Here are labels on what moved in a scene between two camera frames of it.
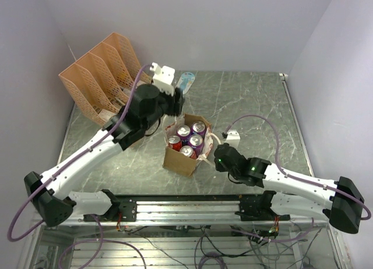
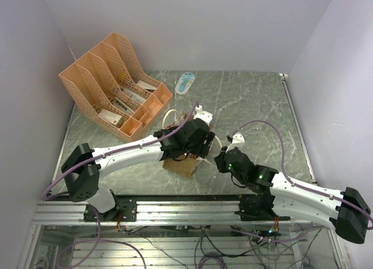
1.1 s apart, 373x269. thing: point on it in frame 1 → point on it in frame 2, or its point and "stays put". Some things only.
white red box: x=106 y=114 stays put
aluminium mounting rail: x=191 y=213 stays put
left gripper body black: x=166 y=105 → x=200 y=149
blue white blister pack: x=186 y=81 stays put
